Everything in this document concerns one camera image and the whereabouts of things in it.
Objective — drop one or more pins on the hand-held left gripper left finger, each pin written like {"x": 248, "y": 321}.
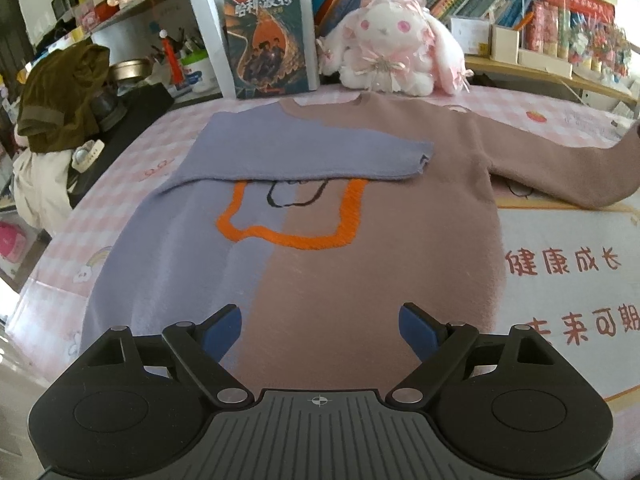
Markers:
{"x": 222, "y": 332}

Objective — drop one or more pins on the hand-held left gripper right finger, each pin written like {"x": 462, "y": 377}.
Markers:
{"x": 417, "y": 332}

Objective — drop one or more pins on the purple and brown sweater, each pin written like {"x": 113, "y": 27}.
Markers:
{"x": 325, "y": 285}

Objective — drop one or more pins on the white plastic jar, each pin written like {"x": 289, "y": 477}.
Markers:
{"x": 200, "y": 75}

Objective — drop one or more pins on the dragon cover novel book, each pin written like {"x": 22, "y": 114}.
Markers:
{"x": 265, "y": 45}

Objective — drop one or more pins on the white smartwatch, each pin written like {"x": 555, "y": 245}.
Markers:
{"x": 86, "y": 156}

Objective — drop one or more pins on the white cloth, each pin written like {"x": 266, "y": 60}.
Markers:
{"x": 40, "y": 185}

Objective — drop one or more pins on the pink plastic toy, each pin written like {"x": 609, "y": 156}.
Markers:
{"x": 10, "y": 240}

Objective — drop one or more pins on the round metal tin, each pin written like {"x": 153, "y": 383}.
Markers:
{"x": 129, "y": 70}

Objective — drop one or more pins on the olive green cloth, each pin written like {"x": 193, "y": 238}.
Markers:
{"x": 60, "y": 95}

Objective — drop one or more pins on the white card box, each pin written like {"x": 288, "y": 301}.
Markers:
{"x": 470, "y": 35}

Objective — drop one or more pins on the red box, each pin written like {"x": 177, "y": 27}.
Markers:
{"x": 580, "y": 2}

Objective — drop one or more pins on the flat white box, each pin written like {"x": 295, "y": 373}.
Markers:
{"x": 545, "y": 62}

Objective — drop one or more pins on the white bunny plush toy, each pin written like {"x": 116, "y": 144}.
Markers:
{"x": 385, "y": 25}

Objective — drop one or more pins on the white pen holder box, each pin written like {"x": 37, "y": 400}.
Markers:
{"x": 505, "y": 45}

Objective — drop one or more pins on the red tassel ornament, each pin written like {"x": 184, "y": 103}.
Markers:
{"x": 172, "y": 65}

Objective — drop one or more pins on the row of colourful craft tubes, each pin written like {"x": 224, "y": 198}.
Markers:
{"x": 585, "y": 42}

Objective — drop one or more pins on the white desk shelf frame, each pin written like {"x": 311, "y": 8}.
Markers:
{"x": 200, "y": 10}

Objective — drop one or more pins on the bunch of pens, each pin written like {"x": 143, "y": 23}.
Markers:
{"x": 185, "y": 45}

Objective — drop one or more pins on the dark glass jar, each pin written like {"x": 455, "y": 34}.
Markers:
{"x": 106, "y": 112}

